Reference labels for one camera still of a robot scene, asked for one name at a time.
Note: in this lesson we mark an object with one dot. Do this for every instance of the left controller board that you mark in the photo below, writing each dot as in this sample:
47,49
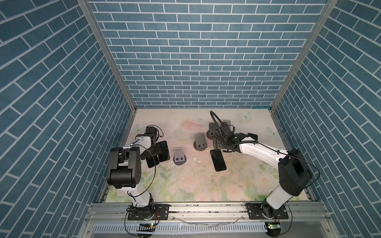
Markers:
146,230

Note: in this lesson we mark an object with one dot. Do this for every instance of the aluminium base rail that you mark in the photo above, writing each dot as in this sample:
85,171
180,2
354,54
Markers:
299,211

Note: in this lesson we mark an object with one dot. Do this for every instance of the aluminium corner post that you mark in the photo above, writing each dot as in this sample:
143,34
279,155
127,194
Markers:
316,29
94,26

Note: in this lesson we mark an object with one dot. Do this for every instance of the controller board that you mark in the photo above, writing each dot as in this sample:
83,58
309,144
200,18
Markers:
273,229
146,230

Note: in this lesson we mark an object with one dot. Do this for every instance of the black phone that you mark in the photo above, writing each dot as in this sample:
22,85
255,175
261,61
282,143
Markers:
218,160
152,161

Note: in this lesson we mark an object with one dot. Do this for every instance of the phone with reflective screen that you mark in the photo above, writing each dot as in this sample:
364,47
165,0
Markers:
163,154

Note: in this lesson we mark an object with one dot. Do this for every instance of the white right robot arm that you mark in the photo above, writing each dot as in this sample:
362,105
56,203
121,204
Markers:
294,172

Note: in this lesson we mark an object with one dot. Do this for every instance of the aluminium left corner post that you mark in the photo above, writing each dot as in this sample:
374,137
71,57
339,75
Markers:
94,26

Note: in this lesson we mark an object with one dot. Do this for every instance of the right controller board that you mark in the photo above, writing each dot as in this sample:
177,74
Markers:
273,229

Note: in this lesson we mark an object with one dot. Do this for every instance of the aluminium right corner post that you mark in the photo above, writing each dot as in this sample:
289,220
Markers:
316,29

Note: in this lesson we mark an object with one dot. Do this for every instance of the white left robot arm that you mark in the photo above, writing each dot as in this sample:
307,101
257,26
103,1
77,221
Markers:
124,172

